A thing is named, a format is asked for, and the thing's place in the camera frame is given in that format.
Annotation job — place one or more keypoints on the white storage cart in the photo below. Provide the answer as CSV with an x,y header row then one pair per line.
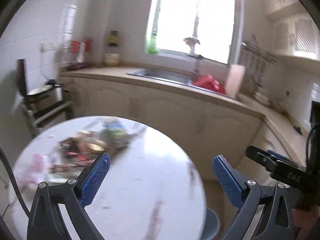
x,y
50,112

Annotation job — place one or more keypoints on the black appliance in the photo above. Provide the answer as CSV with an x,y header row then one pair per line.
x,y
315,112

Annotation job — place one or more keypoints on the white rice spoon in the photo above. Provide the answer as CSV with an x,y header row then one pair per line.
x,y
80,53

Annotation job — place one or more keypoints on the beige countertop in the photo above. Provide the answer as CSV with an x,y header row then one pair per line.
x,y
112,73

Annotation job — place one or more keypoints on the white wall socket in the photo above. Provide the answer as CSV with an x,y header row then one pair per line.
x,y
49,47

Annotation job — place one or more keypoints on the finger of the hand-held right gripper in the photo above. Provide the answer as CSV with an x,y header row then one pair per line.
x,y
260,158
285,159

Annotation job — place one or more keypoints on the grey round bin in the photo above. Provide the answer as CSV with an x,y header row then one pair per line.
x,y
211,226

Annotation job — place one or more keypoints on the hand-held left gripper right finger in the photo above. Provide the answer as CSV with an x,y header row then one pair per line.
x,y
226,180

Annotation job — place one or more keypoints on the pale cloth on faucet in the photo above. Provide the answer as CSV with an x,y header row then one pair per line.
x,y
192,42

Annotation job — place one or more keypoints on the red plastic basin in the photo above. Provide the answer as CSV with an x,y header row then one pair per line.
x,y
208,83

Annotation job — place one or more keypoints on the pale cutting board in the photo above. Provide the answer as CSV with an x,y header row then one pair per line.
x,y
235,81

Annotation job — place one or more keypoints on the cream kitchen cabinet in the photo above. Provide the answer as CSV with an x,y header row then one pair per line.
x,y
162,110

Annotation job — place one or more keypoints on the red utensil cup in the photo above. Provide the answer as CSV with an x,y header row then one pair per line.
x,y
73,46
88,45

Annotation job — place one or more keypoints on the person's right hand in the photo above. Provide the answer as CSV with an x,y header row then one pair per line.
x,y
302,221

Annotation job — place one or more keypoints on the dark snack wrapper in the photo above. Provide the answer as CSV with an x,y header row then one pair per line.
x,y
72,146

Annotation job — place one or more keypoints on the metal faucet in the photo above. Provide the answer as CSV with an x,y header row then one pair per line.
x,y
196,65

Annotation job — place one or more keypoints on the dark bottle with yellow label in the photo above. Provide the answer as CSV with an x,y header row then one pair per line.
x,y
113,39

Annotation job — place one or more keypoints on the black round lid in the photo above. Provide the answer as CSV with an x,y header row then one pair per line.
x,y
51,82

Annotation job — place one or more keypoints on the green dish soap bottle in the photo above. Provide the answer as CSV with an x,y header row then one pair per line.
x,y
151,45

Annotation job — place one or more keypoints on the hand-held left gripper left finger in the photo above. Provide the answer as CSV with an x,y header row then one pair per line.
x,y
95,180

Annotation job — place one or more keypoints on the cream wall cabinet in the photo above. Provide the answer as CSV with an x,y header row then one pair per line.
x,y
295,30

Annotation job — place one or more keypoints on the window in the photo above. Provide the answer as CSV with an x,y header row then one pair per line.
x,y
180,17

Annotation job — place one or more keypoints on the stack of white bowls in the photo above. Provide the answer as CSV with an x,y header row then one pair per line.
x,y
262,97

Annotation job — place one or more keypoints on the steel sink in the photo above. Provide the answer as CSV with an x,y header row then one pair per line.
x,y
160,76

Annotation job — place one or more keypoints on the black silver rice cooker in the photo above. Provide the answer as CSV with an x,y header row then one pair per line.
x,y
37,97

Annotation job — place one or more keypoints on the clear plastic jar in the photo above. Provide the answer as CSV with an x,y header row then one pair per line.
x,y
112,57

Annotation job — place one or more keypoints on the green white milk carton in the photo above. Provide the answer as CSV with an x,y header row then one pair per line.
x,y
115,132

